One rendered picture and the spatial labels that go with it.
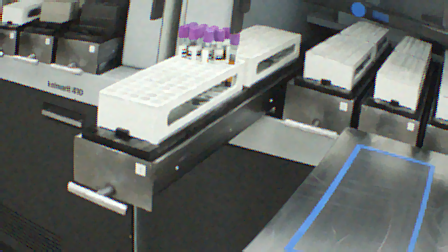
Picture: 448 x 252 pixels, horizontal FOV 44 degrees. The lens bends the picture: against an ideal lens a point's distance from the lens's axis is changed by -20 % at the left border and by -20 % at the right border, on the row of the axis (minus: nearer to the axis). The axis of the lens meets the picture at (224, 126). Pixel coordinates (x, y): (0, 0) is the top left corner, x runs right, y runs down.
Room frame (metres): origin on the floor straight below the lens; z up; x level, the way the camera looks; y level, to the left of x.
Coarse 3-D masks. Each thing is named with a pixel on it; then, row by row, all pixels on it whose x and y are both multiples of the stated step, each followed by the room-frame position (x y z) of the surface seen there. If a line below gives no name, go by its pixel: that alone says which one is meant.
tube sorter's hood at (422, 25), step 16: (304, 0) 1.24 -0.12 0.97; (320, 0) 1.23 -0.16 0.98; (336, 0) 1.22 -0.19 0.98; (352, 0) 1.21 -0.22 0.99; (368, 0) 1.20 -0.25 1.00; (384, 0) 1.19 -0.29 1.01; (400, 0) 1.18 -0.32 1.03; (416, 0) 1.16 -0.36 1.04; (432, 0) 1.15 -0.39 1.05; (368, 16) 1.19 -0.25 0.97; (400, 16) 1.17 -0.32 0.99; (416, 16) 1.16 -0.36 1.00; (432, 16) 1.15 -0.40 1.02; (416, 32) 1.15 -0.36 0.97; (432, 32) 1.14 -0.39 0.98
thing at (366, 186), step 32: (352, 128) 0.94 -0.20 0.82; (352, 160) 0.81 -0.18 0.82; (384, 160) 0.83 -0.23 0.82; (416, 160) 0.84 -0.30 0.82; (320, 192) 0.70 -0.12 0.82; (352, 192) 0.71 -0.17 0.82; (384, 192) 0.71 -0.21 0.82; (416, 192) 0.72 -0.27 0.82; (288, 224) 0.61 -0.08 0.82; (320, 224) 0.62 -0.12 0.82; (352, 224) 0.62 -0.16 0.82; (384, 224) 0.62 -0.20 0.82; (416, 224) 0.62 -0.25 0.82
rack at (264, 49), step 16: (240, 32) 1.30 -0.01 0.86; (256, 32) 1.32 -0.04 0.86; (272, 32) 1.34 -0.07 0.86; (288, 32) 1.37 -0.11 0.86; (240, 48) 1.16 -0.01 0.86; (256, 48) 1.17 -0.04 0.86; (272, 48) 1.19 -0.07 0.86; (288, 48) 1.37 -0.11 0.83; (256, 64) 1.12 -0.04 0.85; (272, 64) 1.27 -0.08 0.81; (256, 80) 1.13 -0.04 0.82
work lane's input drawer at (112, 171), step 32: (288, 64) 1.28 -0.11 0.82; (256, 96) 1.08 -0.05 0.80; (96, 128) 0.82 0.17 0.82; (192, 128) 0.88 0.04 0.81; (224, 128) 0.97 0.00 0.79; (96, 160) 0.79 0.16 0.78; (128, 160) 0.77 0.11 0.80; (160, 160) 0.78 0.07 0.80; (192, 160) 0.87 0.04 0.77; (96, 192) 0.75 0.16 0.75; (128, 192) 0.77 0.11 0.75; (160, 192) 0.78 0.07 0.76
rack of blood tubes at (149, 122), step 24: (144, 72) 0.95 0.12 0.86; (168, 72) 0.97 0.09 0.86; (192, 72) 0.97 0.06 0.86; (216, 72) 0.98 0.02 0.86; (240, 72) 1.05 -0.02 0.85; (120, 96) 0.82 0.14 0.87; (144, 96) 0.84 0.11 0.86; (168, 96) 0.85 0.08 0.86; (192, 96) 0.89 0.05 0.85; (216, 96) 0.98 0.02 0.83; (120, 120) 0.82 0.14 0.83; (144, 120) 0.80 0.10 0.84; (168, 120) 0.91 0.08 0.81
